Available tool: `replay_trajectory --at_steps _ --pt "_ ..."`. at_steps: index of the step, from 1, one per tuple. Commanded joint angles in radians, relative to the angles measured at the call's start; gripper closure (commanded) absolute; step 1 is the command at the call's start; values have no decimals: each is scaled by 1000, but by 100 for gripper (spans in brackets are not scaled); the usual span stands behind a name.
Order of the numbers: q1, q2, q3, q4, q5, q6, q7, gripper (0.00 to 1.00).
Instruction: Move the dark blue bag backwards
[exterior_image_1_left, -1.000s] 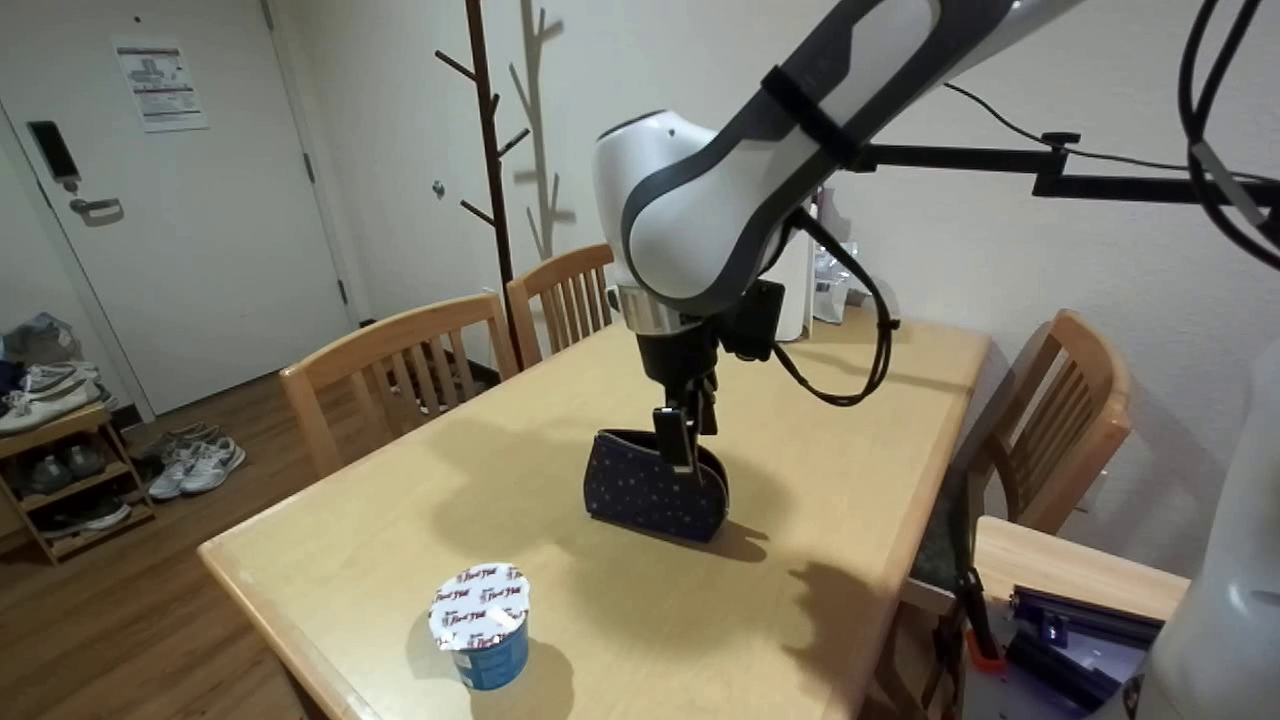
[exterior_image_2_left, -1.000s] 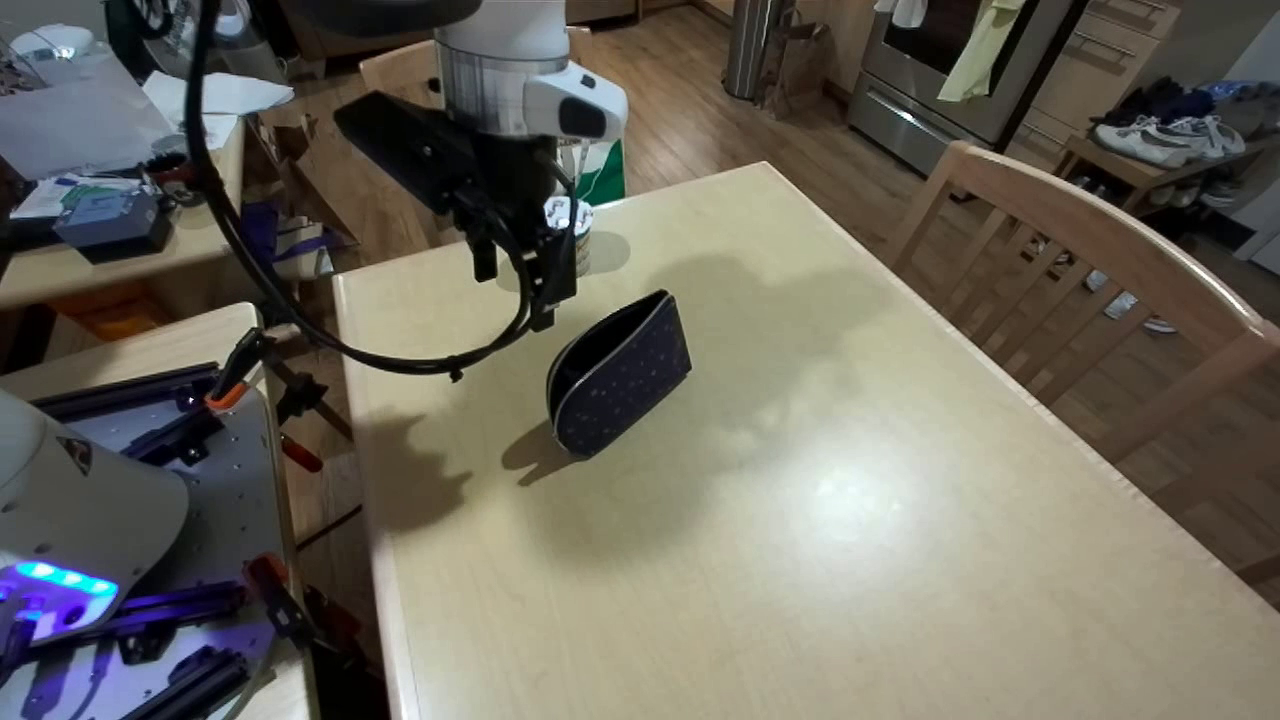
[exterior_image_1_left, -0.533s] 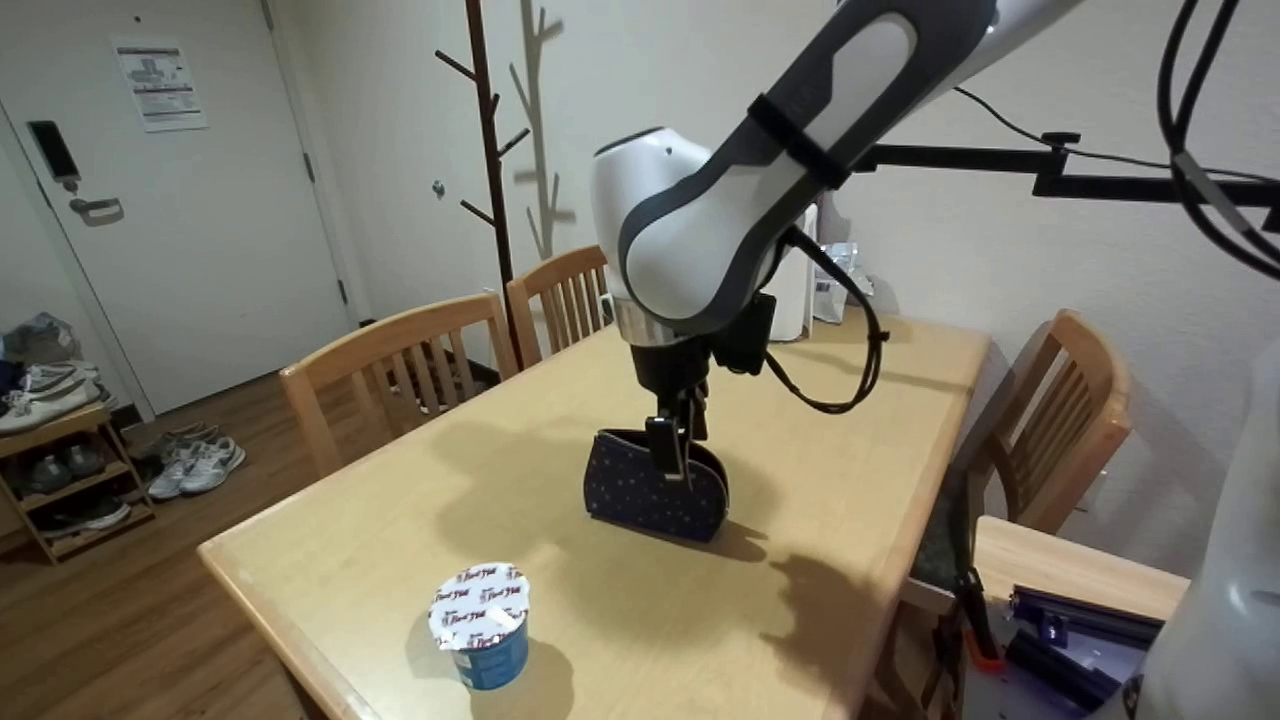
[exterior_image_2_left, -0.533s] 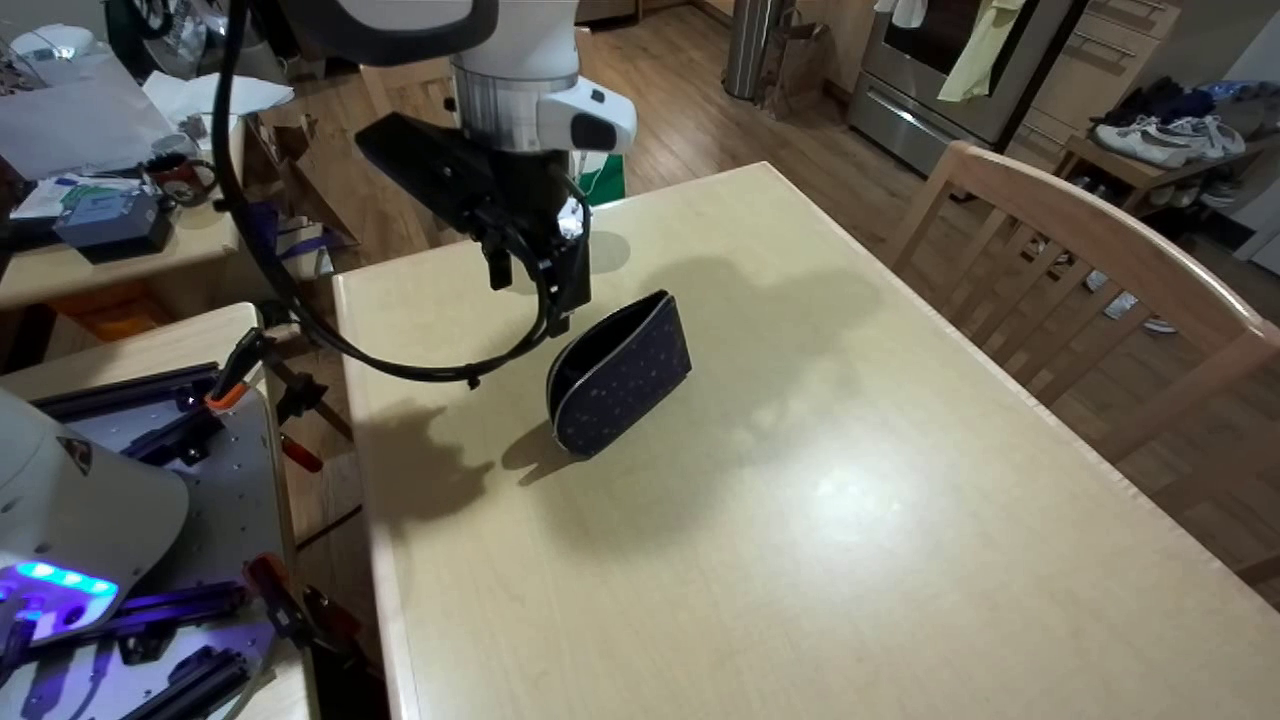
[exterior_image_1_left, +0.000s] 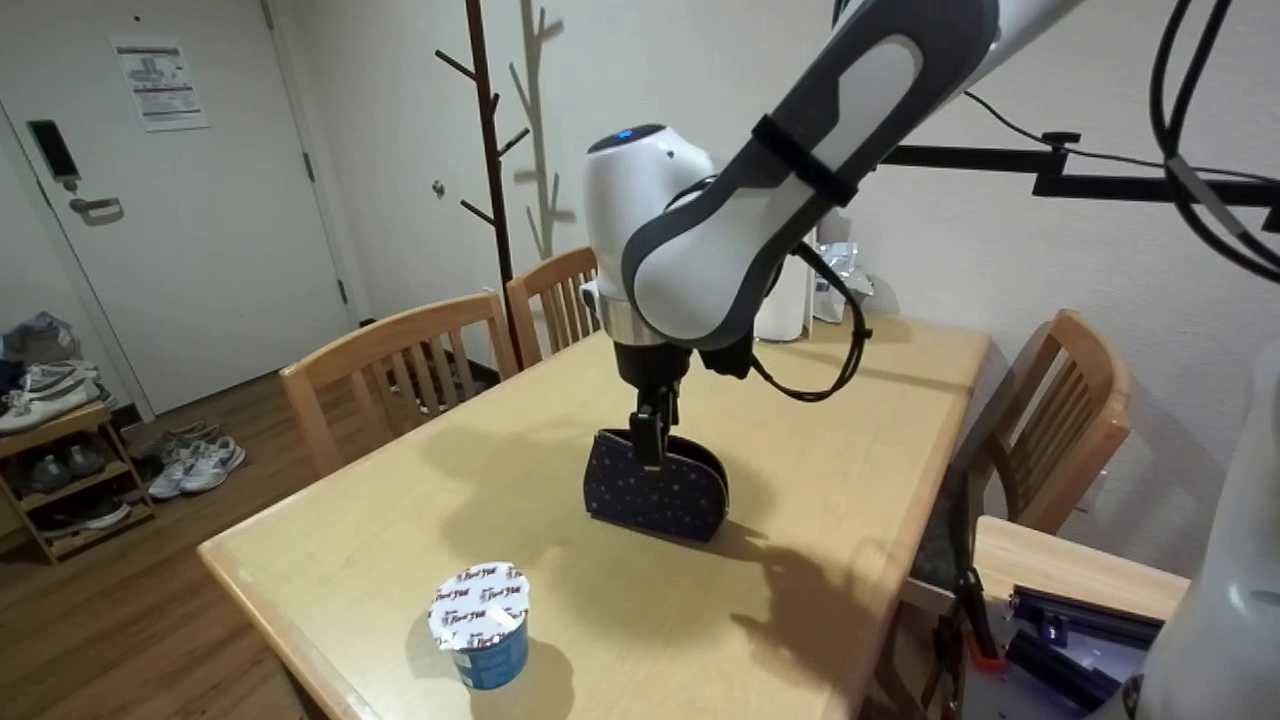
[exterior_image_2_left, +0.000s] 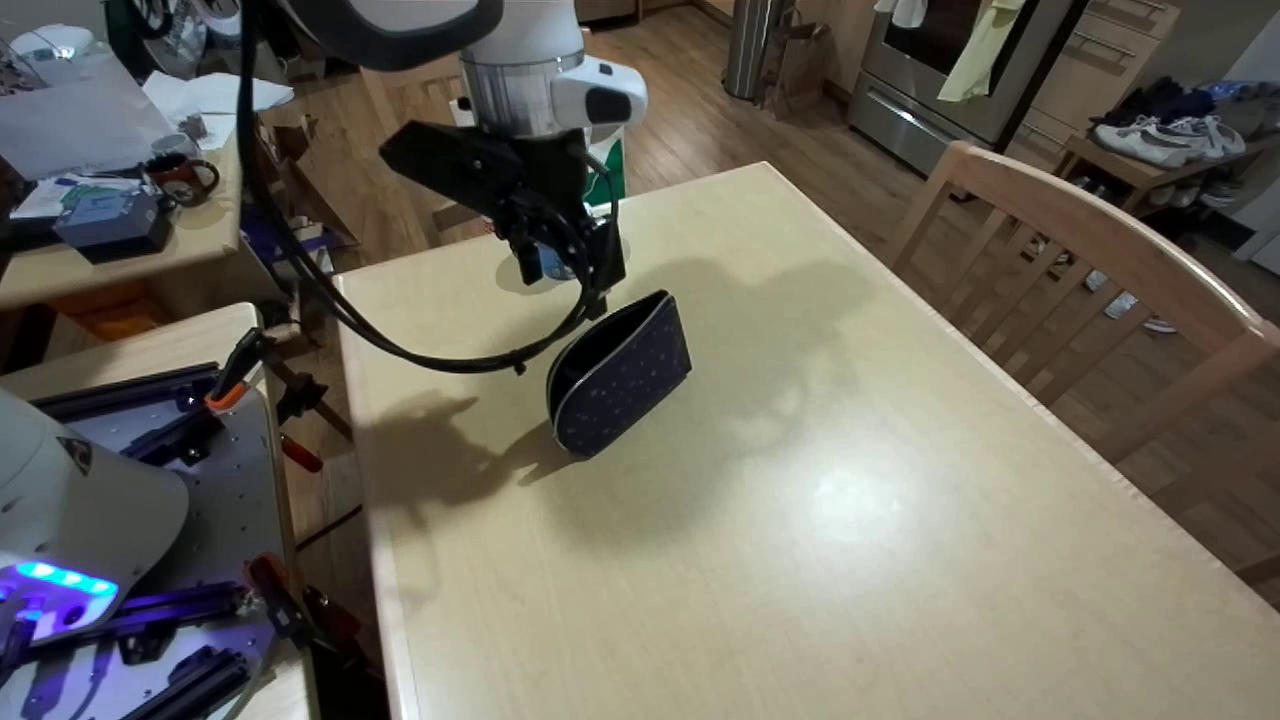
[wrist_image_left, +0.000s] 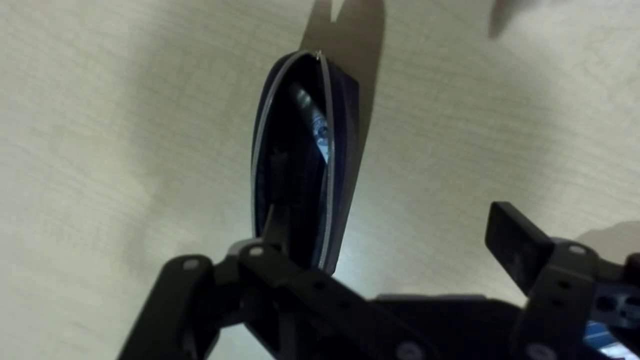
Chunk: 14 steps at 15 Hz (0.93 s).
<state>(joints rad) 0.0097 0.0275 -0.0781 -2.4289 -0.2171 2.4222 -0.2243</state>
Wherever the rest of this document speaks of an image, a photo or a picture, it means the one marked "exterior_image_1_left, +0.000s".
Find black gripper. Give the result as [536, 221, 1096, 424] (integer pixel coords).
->
[611, 334, 701, 473]

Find wooden chair curved backrest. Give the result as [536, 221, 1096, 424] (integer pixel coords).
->
[954, 306, 1135, 536]

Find small wooden side table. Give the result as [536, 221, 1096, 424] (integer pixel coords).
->
[974, 516, 1191, 625]

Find white paper notice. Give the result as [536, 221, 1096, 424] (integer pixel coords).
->
[112, 36, 211, 137]

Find thin black cable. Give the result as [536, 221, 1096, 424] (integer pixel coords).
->
[958, 85, 1280, 182]

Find wooden chair narrow slatted back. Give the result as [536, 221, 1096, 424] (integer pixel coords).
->
[506, 242, 607, 370]

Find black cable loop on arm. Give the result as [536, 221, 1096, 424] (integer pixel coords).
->
[745, 236, 875, 403]

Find wooden chair wide slatted back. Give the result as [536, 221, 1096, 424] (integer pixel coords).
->
[275, 292, 519, 476]

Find white sneaker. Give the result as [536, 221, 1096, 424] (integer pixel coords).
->
[145, 436, 215, 502]
[176, 436, 253, 498]

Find wooden shoe rack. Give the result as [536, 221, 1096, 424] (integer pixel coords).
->
[0, 403, 161, 563]

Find dark blue dotted bag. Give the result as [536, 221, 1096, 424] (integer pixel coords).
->
[579, 424, 732, 545]

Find black stand with red clamp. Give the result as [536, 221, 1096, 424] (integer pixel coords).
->
[914, 464, 1008, 672]

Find silver door handle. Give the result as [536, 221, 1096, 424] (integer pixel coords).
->
[67, 191, 127, 229]

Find grey shoes pair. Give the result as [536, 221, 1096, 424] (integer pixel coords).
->
[0, 310, 88, 370]

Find blue yogurt cup foil lid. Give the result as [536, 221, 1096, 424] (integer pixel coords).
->
[425, 560, 536, 690]

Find white sneakers pair on rack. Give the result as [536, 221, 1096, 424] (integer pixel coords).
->
[0, 360, 112, 436]

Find purple box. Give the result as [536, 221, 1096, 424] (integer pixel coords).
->
[1006, 585, 1169, 711]

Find dark brown coat rack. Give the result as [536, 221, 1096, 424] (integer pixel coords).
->
[433, 0, 532, 370]

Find thick black cable bundle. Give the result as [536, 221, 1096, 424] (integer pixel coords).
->
[1150, 0, 1280, 287]

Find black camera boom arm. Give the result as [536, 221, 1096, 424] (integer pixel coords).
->
[875, 127, 1280, 211]

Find black digital door lock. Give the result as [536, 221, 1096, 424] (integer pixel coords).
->
[26, 115, 86, 191]

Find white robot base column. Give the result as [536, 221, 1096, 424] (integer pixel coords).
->
[1132, 330, 1280, 720]

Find clear plastic bag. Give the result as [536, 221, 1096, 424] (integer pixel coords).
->
[807, 211, 882, 326]

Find white door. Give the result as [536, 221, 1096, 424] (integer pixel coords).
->
[0, 0, 361, 417]

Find white paper towel roll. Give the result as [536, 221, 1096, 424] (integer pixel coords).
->
[751, 251, 822, 347]

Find dark shoes inside rack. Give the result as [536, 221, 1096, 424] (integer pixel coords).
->
[20, 441, 136, 541]

